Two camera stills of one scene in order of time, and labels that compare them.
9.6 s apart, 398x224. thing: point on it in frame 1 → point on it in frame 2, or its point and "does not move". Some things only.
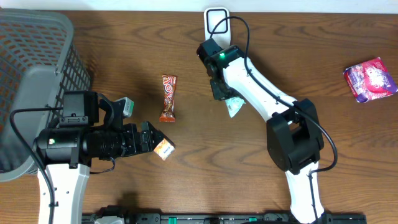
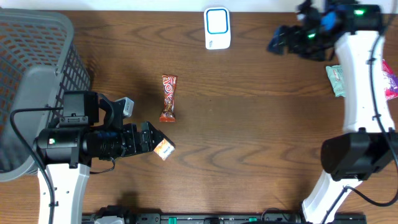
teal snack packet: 234,105 → 335,74
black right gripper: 219,91 → 290,40
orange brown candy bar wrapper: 168,115 does not move
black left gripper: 144,140 does not move
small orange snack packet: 164,149 does not move
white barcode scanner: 217,25 does not move
